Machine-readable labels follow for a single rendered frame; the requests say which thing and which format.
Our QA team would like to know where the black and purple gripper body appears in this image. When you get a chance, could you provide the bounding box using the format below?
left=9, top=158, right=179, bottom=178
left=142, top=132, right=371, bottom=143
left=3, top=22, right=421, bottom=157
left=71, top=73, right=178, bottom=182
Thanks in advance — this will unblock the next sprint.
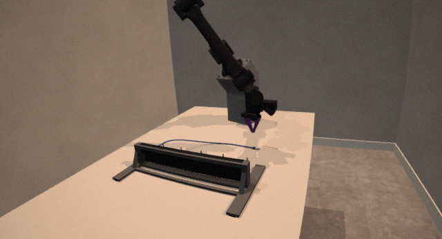
left=241, top=99, right=263, bottom=121

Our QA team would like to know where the black patch panel rack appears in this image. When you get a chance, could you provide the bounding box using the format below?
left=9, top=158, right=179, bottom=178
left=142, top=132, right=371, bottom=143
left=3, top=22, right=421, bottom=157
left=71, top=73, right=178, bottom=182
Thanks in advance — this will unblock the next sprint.
left=113, top=142, right=266, bottom=218

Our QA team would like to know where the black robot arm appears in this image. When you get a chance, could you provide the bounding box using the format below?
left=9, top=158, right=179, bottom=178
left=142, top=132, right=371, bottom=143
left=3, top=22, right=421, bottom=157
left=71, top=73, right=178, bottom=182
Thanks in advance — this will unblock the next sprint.
left=172, top=0, right=277, bottom=116

